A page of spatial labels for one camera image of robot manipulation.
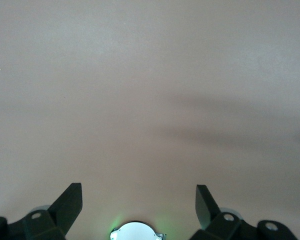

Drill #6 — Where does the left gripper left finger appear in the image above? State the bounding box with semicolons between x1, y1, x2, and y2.
0;182;84;240

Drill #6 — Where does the brown table mat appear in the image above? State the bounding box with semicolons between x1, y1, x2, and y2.
0;0;300;240

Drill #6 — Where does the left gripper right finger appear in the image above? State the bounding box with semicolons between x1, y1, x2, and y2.
191;184;299;240

